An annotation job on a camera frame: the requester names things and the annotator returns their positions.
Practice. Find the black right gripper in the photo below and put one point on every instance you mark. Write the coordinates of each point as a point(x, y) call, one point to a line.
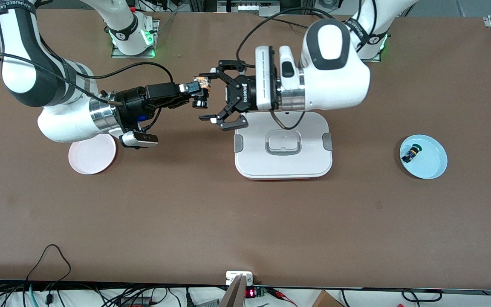
point(134, 101)

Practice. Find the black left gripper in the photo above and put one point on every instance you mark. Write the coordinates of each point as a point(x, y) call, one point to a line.
point(242, 94)

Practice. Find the orange and black switch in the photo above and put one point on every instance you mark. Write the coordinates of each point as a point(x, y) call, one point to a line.
point(202, 101)

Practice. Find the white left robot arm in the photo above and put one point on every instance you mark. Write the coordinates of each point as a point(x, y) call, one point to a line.
point(335, 85)

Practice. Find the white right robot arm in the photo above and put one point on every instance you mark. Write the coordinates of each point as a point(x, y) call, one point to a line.
point(58, 123)

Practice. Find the white multi-socket strip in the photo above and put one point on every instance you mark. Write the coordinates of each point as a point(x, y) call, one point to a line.
point(252, 7)

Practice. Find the white lidded container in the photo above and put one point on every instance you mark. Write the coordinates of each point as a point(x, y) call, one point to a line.
point(284, 166)

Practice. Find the pink round plate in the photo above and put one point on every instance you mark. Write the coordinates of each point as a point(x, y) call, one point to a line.
point(92, 160)

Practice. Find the red LED display module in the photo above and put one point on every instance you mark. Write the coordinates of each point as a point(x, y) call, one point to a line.
point(250, 293)

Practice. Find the aluminium profile bar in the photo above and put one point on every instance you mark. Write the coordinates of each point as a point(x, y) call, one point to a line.
point(233, 296)

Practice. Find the light blue round plate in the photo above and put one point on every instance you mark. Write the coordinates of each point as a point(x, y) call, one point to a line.
point(431, 162)

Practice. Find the brown cardboard box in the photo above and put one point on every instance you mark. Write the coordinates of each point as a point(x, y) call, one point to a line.
point(325, 300)

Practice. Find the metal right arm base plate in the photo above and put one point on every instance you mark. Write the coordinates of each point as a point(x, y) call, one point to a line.
point(151, 53)

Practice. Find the small white mount box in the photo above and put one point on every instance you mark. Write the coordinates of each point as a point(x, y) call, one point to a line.
point(233, 276)

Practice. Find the green and black switch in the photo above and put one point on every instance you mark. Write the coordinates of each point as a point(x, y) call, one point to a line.
point(410, 154)

